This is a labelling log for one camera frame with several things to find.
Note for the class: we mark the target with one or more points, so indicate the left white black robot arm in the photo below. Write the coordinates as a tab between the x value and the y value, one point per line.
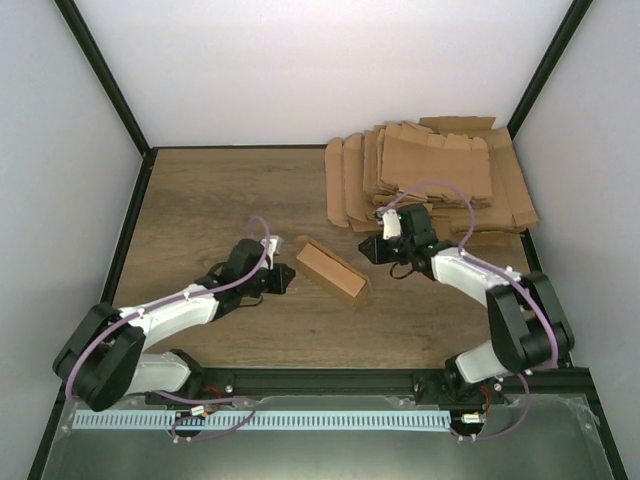
107	357

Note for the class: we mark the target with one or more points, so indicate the brown cardboard box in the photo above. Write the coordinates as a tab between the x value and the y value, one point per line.
330	272

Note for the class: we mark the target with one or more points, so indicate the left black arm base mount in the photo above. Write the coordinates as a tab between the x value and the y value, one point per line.
214	391

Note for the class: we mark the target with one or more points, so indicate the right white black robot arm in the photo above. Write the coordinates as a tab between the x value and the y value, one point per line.
528	326

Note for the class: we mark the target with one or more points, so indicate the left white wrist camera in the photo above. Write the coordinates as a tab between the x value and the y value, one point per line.
272	246

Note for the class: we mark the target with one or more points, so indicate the light blue slotted cable duct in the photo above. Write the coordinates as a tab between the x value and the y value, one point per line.
419	420

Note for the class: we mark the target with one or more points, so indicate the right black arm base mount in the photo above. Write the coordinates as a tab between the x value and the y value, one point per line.
444	387

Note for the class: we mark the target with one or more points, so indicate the black frame post right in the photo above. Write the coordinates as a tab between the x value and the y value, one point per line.
561	39

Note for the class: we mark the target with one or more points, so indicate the stack of flat cardboard blanks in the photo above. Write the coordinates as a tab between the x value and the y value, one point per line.
464	170

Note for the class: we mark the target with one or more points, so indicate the black frame post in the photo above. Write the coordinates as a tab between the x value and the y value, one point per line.
89	47
561	39

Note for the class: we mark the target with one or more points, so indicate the black frame post left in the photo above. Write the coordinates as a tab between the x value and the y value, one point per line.
89	47

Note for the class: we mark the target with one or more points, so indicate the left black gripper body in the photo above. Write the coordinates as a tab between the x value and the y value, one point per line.
273	287

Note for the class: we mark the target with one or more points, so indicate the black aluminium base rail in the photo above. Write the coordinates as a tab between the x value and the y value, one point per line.
262	383

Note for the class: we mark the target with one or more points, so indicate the clear plastic sheet cover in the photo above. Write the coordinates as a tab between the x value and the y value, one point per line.
526	437

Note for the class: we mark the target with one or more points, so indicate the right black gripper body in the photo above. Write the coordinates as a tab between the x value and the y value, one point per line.
386	255

